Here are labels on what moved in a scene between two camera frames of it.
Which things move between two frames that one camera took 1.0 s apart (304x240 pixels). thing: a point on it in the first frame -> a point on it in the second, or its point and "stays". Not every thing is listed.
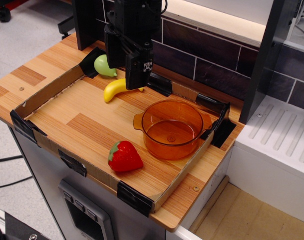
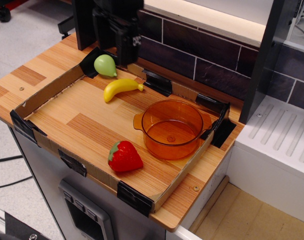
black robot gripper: x=138 y=21 -> x=106 y=14
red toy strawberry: x=124 y=156 stays
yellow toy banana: x=115 y=87 stays
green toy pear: x=102 y=66 stays
